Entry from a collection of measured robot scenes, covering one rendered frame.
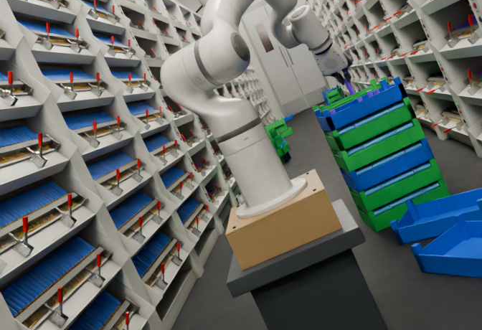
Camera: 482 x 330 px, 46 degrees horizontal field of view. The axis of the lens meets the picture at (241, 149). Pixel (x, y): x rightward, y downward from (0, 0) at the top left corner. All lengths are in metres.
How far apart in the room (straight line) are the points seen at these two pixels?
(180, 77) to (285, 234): 0.44
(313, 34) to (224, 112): 0.77
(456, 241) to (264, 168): 0.67
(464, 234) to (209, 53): 0.91
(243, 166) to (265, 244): 0.19
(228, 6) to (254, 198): 0.50
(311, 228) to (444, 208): 0.84
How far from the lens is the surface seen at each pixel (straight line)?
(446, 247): 1.74
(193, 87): 1.36
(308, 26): 2.01
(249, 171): 1.34
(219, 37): 1.31
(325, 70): 2.12
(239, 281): 1.30
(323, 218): 1.30
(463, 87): 2.50
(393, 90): 2.12
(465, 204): 2.04
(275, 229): 1.30
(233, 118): 1.32
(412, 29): 3.18
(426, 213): 2.09
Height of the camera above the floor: 0.63
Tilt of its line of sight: 4 degrees down
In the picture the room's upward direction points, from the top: 25 degrees counter-clockwise
